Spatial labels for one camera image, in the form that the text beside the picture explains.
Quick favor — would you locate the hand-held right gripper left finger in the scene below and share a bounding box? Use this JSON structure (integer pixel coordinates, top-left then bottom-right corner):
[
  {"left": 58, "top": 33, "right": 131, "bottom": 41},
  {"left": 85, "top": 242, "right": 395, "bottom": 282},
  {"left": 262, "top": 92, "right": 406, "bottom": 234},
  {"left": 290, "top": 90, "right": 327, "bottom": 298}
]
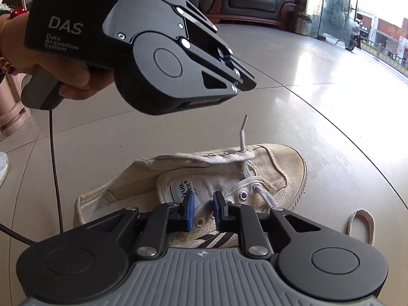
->
[{"left": 75, "top": 194, "right": 196, "bottom": 260}]

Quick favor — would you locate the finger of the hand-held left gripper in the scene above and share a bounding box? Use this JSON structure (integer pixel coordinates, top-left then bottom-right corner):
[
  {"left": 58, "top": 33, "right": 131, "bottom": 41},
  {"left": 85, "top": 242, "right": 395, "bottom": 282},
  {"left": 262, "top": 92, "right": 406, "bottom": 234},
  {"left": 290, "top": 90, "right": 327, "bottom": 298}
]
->
[
  {"left": 172, "top": 1, "right": 244, "bottom": 71},
  {"left": 179, "top": 37, "right": 257, "bottom": 98}
]

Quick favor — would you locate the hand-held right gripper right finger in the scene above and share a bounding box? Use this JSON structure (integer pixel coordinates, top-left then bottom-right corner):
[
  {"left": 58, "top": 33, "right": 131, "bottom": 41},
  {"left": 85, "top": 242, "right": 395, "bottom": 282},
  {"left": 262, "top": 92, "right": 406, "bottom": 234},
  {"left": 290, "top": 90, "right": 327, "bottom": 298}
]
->
[{"left": 212, "top": 191, "right": 330, "bottom": 260}]

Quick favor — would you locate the white shoelace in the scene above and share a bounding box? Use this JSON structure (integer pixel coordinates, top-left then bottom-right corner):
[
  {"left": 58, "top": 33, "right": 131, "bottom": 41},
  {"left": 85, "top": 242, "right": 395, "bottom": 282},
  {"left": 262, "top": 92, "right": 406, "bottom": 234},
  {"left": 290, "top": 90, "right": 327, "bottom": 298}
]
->
[{"left": 234, "top": 115, "right": 376, "bottom": 247}]

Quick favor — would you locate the white canvas shoe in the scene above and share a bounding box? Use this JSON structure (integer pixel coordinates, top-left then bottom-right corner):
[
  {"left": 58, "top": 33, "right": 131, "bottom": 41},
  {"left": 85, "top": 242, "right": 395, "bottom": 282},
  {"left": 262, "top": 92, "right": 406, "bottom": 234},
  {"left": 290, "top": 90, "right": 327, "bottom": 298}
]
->
[{"left": 73, "top": 143, "right": 307, "bottom": 249}]

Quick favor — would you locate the person's left hand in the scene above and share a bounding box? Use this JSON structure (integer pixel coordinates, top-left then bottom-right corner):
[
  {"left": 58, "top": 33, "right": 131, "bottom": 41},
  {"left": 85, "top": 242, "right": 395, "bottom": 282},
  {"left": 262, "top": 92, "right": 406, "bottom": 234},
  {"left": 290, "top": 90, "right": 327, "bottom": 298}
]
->
[{"left": 6, "top": 13, "right": 103, "bottom": 100}]

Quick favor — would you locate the glass door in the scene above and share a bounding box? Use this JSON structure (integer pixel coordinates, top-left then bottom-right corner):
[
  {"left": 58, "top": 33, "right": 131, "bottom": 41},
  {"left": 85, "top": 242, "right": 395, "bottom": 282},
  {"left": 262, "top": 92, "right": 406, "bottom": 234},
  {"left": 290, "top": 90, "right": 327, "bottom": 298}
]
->
[{"left": 308, "top": 0, "right": 359, "bottom": 43}]

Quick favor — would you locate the covered motorbike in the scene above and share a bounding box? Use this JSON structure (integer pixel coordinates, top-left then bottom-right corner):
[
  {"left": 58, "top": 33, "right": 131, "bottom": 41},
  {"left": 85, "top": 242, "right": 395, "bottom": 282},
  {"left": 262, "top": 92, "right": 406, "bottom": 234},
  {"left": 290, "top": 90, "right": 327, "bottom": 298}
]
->
[{"left": 323, "top": 0, "right": 351, "bottom": 38}]

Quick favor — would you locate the grey scooter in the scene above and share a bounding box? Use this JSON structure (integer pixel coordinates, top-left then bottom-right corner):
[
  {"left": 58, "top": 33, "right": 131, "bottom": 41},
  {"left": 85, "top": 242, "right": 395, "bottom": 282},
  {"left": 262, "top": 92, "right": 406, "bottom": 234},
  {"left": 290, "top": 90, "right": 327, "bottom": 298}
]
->
[{"left": 347, "top": 13, "right": 363, "bottom": 52}]

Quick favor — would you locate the pink plastic stool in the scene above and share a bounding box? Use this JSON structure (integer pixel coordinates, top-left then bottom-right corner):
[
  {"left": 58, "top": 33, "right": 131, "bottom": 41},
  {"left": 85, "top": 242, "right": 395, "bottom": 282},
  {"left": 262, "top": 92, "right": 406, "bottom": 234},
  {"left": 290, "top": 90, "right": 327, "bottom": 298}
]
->
[{"left": 0, "top": 0, "right": 32, "bottom": 141}]

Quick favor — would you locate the stone railing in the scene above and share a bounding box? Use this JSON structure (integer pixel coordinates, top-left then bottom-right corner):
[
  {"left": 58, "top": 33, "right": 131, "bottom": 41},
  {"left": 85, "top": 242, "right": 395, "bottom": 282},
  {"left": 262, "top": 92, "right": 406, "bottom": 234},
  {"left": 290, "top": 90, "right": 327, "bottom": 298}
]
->
[{"left": 363, "top": 40, "right": 408, "bottom": 71}]

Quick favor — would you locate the red brick building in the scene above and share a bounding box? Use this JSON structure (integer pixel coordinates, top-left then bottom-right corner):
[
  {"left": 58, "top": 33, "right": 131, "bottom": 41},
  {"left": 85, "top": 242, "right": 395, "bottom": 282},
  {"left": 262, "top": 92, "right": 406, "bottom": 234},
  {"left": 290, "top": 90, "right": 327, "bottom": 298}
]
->
[{"left": 359, "top": 5, "right": 408, "bottom": 55}]

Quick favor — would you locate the white mesh sneaker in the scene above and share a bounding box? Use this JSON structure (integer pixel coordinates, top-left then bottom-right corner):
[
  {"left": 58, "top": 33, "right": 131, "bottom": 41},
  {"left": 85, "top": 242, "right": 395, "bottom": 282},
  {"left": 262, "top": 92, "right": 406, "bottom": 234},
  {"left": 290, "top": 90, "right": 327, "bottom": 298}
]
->
[{"left": 0, "top": 151, "right": 9, "bottom": 188}]

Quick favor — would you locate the wooden frame sofa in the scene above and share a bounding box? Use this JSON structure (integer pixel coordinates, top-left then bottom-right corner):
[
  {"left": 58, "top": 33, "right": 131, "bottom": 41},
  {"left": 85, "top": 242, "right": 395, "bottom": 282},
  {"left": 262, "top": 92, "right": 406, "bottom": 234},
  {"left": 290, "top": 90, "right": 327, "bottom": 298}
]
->
[{"left": 166, "top": 0, "right": 303, "bottom": 29}]

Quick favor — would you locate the red bead bracelet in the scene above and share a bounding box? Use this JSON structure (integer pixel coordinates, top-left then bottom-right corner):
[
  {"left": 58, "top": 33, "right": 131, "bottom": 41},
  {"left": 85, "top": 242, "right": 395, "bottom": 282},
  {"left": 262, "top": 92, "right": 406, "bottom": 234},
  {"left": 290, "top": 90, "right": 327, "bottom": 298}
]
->
[{"left": 0, "top": 6, "right": 29, "bottom": 74}]

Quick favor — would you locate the black cable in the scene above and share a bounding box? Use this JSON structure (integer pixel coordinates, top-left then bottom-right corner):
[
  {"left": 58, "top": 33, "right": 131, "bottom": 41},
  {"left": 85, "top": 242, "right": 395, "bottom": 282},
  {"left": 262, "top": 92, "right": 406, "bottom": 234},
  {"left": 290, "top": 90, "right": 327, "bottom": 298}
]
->
[
  {"left": 48, "top": 108, "right": 64, "bottom": 234},
  {"left": 0, "top": 224, "right": 36, "bottom": 245}
]

